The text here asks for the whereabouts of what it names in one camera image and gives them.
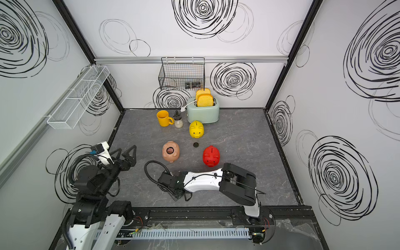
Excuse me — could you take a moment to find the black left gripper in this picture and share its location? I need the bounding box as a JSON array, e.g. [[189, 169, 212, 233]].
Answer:
[[99, 145, 136, 198]]

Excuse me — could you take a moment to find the pink piggy bank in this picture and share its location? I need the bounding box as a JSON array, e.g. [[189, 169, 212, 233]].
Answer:
[[162, 141, 180, 163]]

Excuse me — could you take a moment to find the yellow piggy bank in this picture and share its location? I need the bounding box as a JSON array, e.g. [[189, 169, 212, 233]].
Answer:
[[189, 120, 204, 139]]

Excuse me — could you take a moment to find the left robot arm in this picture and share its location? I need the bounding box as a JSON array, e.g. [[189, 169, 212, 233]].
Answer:
[[61, 142, 137, 250]]

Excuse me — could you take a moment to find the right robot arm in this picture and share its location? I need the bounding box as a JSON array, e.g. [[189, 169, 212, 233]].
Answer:
[[156, 163, 262, 222]]

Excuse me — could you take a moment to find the red piggy bank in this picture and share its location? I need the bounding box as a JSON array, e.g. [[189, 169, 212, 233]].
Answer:
[[203, 145, 220, 167]]

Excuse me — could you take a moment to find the yellow ceramic mug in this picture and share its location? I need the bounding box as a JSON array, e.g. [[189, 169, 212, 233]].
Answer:
[[157, 110, 175, 127]]

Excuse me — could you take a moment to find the glass sugar jar with spoon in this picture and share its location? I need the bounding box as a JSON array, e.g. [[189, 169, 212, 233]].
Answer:
[[173, 110, 183, 128]]

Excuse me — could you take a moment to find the mint green toaster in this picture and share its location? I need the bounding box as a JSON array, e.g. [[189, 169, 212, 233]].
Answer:
[[186, 98, 220, 124]]

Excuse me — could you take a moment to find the yellow toast slice front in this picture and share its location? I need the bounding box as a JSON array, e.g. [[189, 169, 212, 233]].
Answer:
[[196, 94, 214, 107]]

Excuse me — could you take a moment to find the yellow toast slice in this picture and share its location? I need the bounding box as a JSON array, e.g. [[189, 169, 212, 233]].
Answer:
[[196, 94, 214, 107], [195, 88, 211, 100]]

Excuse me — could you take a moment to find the yellow toast slice rear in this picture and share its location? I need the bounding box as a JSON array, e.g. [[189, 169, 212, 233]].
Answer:
[[195, 88, 211, 100]]

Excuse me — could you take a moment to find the dark item in basket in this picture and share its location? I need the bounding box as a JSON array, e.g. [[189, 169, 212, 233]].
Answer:
[[184, 82, 202, 90]]

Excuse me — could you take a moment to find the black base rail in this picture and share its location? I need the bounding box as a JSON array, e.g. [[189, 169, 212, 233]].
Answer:
[[64, 205, 315, 223]]

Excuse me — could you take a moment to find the white wire shelf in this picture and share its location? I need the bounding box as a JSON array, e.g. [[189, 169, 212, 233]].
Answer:
[[47, 65, 110, 129]]

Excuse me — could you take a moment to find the white slotted cable duct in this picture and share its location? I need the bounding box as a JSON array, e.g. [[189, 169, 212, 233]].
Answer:
[[115, 228, 251, 241]]

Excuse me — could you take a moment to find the black wire basket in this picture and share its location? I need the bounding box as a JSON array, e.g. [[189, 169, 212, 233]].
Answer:
[[158, 57, 205, 91]]

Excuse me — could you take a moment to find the black corner frame post left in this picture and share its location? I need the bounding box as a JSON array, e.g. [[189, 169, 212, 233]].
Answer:
[[52, 0, 125, 113]]

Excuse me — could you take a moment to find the black corner frame post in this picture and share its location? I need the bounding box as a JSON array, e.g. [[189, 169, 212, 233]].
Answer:
[[265, 0, 323, 111], [52, 0, 125, 113]]

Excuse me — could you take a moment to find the black corner frame post right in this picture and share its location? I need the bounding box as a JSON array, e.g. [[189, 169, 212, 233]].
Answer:
[[265, 0, 323, 111]]

